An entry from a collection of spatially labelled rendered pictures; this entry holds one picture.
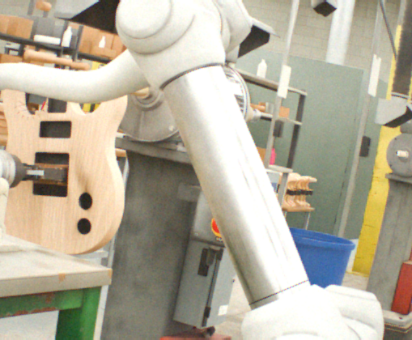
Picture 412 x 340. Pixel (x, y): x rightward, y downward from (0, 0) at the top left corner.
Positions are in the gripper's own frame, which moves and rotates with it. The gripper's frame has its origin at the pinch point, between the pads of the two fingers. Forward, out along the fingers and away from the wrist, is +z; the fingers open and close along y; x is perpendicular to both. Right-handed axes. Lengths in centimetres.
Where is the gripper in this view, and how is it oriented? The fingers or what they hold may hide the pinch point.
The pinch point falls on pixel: (49, 174)
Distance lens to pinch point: 220.5
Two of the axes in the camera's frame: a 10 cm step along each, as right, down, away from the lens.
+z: 4.0, 0.4, 9.1
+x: 0.5, -10.0, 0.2
